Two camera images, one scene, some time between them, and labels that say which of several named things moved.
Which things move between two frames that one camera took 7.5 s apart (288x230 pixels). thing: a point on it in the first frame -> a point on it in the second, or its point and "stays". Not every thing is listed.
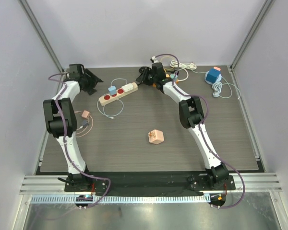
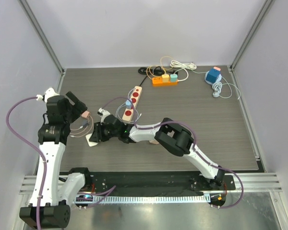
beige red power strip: (106, 99) -> (135, 96)
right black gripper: (146, 75) -> (100, 132)
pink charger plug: (85, 114) stays
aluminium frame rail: (54, 183) stays
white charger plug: (127, 87) -> (90, 143)
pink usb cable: (81, 126) stays
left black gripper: (93, 81) -> (78, 108)
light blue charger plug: (112, 90) -> (128, 104)
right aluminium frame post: (253, 29) stays
